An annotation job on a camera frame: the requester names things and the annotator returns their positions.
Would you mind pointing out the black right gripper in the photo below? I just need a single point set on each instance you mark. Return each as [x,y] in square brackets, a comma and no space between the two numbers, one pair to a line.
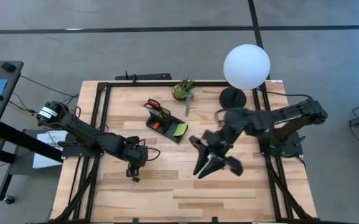
[219,141]

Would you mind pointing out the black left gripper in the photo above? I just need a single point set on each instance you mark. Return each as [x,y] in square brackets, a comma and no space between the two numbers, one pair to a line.
[136,155]

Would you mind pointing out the black binder clip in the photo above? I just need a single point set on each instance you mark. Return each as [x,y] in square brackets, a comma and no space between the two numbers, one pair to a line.
[135,179]

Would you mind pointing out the green cloth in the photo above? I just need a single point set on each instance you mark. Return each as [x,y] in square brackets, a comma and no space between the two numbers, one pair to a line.
[180,129]

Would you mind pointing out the orange-red eraser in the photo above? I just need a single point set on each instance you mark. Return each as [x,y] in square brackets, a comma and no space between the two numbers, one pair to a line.
[156,125]

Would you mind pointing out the black and red scissors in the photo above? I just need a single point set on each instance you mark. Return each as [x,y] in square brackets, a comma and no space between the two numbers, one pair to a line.
[152,103]

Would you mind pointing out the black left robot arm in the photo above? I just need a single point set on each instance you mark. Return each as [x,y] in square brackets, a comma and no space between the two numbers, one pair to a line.
[86,133]

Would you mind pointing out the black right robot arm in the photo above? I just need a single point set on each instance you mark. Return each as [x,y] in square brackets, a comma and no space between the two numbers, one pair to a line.
[260,119]

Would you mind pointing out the black mesh desk organizer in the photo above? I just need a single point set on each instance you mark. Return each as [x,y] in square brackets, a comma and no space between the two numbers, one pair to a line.
[166,129]

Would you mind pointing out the succulent plant in black pot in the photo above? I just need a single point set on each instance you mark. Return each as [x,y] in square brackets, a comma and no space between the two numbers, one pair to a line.
[182,90]

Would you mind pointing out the white paper sheet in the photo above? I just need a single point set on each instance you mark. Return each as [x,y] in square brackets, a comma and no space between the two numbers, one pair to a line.
[50,146]

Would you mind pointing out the black router box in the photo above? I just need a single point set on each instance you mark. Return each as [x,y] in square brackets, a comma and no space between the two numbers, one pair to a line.
[148,76]

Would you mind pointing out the white globe table lamp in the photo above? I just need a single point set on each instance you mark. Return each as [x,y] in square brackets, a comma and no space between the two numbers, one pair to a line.
[246,67]

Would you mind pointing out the black castor wheel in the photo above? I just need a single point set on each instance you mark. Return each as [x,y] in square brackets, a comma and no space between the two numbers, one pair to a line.
[9,199]

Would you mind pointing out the black computer mouse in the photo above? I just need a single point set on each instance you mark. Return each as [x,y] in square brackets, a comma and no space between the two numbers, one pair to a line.
[8,66]

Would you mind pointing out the black aluminium table frame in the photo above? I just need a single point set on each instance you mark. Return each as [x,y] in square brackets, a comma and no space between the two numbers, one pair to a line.
[104,93]

